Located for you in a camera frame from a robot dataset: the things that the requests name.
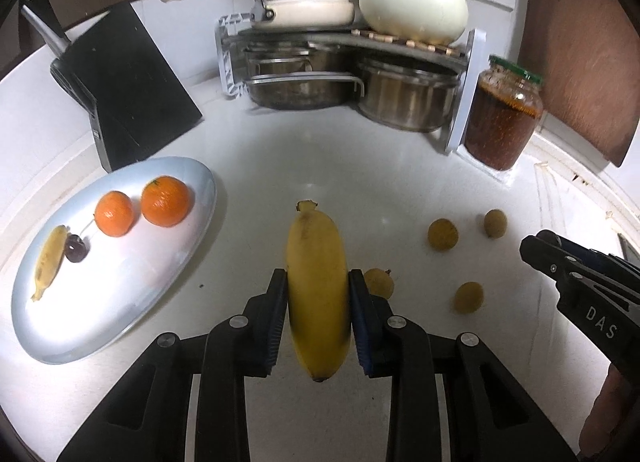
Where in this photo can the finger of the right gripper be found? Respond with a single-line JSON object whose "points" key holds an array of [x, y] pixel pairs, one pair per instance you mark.
{"points": [[550, 259], [591, 258]]}

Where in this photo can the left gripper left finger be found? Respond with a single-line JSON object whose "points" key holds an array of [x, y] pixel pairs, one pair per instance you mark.
{"points": [[144, 416]]}

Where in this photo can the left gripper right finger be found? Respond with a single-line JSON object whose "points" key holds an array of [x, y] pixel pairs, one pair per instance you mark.
{"points": [[452, 398]]}

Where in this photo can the longan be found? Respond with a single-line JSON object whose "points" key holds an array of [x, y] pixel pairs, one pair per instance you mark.
{"points": [[442, 235], [469, 298], [379, 282], [495, 223]]}

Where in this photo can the dark cherry with stem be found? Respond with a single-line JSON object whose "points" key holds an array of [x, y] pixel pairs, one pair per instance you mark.
{"points": [[77, 244]]}

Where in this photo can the yellow banana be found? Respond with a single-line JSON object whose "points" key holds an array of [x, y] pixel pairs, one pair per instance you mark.
{"points": [[49, 260], [318, 300]]}

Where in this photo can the orange mandarin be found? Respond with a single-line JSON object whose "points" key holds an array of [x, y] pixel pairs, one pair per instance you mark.
{"points": [[165, 201], [114, 214]]}

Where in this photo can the person's right hand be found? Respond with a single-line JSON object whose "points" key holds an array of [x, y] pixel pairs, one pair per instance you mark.
{"points": [[606, 413]]}

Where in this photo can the white pad under jar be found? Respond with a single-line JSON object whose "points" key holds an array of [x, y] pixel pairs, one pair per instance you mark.
{"points": [[503, 177]]}

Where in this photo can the light blue oval plate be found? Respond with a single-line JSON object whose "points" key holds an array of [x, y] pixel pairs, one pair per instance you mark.
{"points": [[90, 303]]}

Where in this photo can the glass jar green lid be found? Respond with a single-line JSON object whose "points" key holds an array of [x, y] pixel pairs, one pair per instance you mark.
{"points": [[504, 113]]}

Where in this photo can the steel pot under rack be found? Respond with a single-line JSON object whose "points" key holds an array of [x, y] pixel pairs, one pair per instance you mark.
{"points": [[407, 95]]}

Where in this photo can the brown wooden cutting board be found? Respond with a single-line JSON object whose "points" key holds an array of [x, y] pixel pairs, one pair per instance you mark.
{"points": [[587, 52]]}

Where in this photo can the wooden lattice trivet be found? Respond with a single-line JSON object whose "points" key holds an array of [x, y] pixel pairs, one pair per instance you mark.
{"points": [[415, 44]]}

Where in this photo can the steel pan under rack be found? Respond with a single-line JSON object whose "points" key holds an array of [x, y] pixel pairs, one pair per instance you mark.
{"points": [[301, 76]]}

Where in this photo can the black knife block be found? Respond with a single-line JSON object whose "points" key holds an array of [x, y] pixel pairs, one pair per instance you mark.
{"points": [[114, 71]]}

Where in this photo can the white grey shelf rack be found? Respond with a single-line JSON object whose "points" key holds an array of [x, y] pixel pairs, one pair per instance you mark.
{"points": [[233, 33]]}

